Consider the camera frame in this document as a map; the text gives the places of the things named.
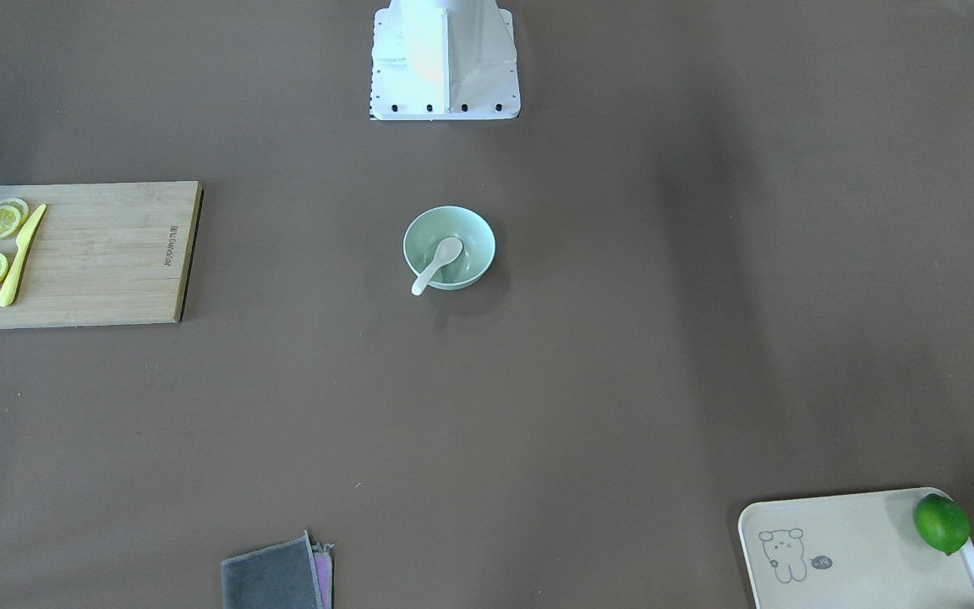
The grey folded cloth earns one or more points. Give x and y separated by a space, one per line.
295 574

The white camera post with base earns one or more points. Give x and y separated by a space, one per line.
444 61

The yellow plastic knife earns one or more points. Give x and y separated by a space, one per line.
10 285

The white ceramic spoon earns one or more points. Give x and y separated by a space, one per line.
447 251

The pale green bowl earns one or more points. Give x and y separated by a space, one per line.
479 245

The bamboo cutting board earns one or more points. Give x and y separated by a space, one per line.
104 254

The cream plastic tray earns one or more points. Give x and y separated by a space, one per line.
860 550

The lemon slice near knife tip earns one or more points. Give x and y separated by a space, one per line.
14 212

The green lime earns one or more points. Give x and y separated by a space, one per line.
941 523

